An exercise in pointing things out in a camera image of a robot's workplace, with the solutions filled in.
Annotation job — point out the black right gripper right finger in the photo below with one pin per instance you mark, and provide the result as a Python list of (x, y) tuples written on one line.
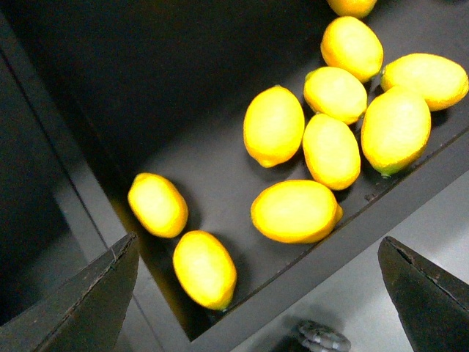
[(432, 304)]

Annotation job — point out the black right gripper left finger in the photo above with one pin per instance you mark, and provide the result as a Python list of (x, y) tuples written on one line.
[(86, 313)]

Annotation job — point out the yellow lemon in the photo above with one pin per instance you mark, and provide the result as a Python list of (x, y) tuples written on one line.
[(158, 205), (296, 211), (440, 81), (354, 8), (273, 126), (205, 270), (350, 44), (395, 130), (335, 92), (331, 152)]

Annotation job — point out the grey caster wheel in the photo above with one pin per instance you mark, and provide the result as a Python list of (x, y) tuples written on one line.
[(314, 336)]

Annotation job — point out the black produce display tray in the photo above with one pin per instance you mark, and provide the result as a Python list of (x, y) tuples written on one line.
[(95, 92)]

